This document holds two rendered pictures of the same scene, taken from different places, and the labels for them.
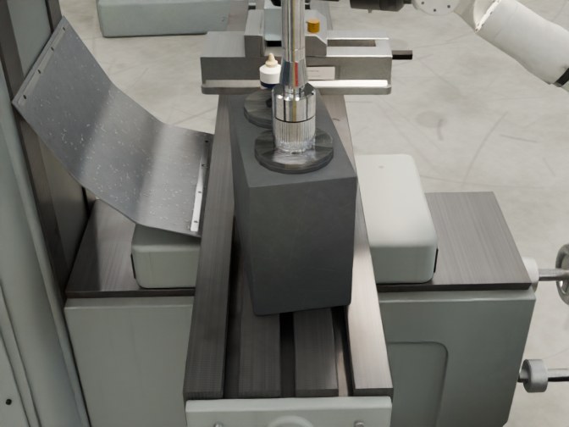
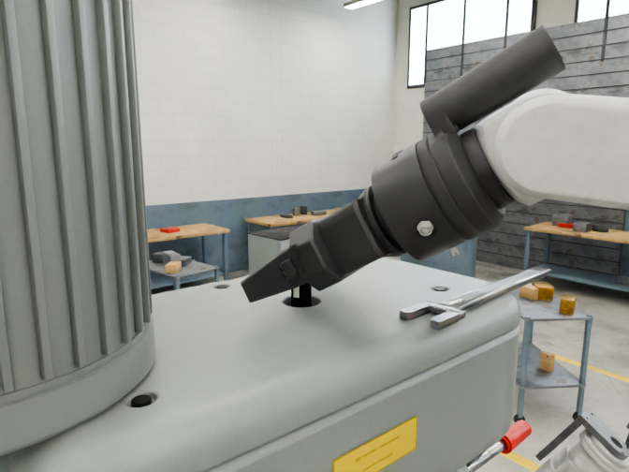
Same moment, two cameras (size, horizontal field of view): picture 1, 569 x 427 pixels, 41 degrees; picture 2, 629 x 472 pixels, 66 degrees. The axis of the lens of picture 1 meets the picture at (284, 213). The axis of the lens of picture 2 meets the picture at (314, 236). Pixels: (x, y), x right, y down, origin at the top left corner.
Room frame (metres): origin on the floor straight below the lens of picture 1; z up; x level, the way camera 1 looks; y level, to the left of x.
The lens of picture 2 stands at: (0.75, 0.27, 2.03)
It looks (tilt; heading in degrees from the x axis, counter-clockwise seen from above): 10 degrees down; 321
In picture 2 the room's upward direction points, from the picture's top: straight up
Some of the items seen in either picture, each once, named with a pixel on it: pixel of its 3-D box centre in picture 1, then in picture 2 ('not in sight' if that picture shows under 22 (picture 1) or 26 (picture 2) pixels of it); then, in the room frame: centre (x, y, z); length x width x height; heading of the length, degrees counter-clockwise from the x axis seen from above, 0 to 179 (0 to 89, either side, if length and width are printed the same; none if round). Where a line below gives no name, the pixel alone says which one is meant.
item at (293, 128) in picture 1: (294, 119); not in sight; (0.75, -0.01, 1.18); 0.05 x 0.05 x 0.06
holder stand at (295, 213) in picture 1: (288, 192); not in sight; (0.80, -0.01, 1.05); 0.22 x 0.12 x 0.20; 9
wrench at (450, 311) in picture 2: not in sight; (491, 290); (1.00, -0.16, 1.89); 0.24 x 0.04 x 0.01; 93
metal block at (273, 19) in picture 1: (279, 18); not in sight; (1.34, 0.00, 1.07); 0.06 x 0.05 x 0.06; 178
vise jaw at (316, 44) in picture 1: (310, 31); not in sight; (1.34, -0.05, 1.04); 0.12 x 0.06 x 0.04; 178
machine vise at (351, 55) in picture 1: (296, 50); not in sight; (1.34, -0.03, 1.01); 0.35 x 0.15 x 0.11; 88
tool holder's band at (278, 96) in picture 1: (293, 92); not in sight; (0.75, -0.01, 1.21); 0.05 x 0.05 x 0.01
